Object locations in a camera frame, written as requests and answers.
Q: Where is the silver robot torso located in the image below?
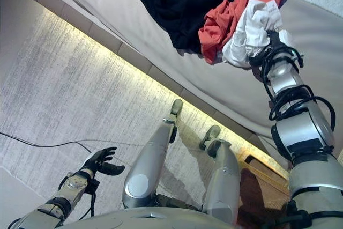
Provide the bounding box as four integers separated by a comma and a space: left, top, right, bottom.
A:
57, 206, 235, 229

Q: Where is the silver robot leg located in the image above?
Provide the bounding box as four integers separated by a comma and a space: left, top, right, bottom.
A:
122, 99, 184, 209
199, 125, 241, 226

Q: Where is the orange-red cloth garment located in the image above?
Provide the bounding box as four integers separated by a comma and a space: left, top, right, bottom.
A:
198, 0, 292, 65

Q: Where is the beige bed mattress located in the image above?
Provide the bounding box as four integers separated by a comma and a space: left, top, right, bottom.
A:
16, 0, 343, 139

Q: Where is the black floor cable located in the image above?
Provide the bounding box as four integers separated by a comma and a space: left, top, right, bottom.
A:
0, 131, 92, 153

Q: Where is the white cloth garment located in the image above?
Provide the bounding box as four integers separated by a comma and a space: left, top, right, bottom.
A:
222, 0, 295, 68

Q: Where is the silver left robot leg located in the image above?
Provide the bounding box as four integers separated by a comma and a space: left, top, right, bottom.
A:
122, 99, 184, 209

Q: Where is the grey textured floor rug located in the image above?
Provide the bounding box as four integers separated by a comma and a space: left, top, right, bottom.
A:
0, 8, 269, 213

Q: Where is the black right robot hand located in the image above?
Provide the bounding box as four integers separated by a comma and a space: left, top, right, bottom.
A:
249, 30, 282, 67

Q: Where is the silver right robot leg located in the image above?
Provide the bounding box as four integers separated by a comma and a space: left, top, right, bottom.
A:
199, 125, 241, 226

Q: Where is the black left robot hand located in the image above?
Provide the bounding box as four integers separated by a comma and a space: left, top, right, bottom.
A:
83, 146, 126, 177

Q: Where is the tan upholstered bed frame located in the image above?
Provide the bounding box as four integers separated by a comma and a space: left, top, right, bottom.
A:
18, 0, 290, 171

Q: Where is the brown woven basket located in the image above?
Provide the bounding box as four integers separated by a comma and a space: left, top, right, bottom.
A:
237, 153, 292, 229

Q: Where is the black cloth garment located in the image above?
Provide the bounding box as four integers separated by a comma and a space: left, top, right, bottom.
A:
140, 0, 238, 55

